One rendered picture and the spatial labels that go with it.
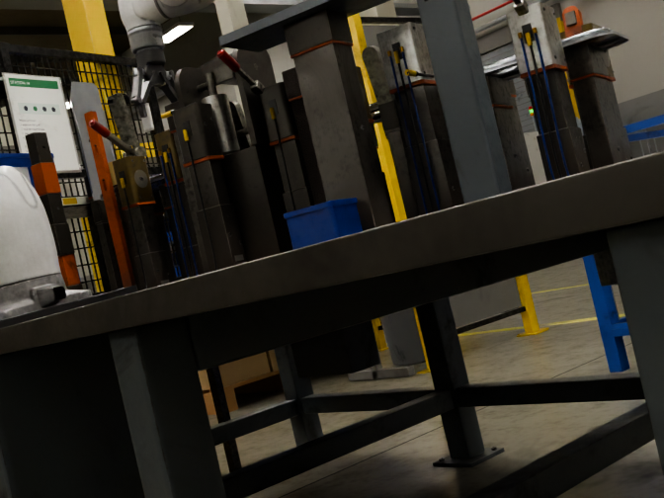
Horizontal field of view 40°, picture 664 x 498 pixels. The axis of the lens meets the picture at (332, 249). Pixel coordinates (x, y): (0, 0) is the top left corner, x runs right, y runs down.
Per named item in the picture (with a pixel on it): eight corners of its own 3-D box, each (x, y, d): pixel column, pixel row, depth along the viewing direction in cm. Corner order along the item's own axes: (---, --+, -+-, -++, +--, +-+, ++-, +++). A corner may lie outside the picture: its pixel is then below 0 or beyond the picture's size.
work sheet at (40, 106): (82, 172, 285) (60, 76, 285) (25, 174, 265) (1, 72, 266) (77, 173, 286) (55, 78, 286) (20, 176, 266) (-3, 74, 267)
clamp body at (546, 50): (600, 194, 171) (555, 7, 172) (583, 197, 161) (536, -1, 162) (562, 203, 175) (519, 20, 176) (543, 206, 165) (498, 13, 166)
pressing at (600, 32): (635, 41, 188) (633, 35, 188) (609, 31, 169) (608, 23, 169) (151, 197, 259) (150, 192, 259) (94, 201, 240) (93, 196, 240)
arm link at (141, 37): (168, 27, 241) (173, 48, 240) (143, 38, 245) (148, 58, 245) (144, 23, 233) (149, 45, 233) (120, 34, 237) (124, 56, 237)
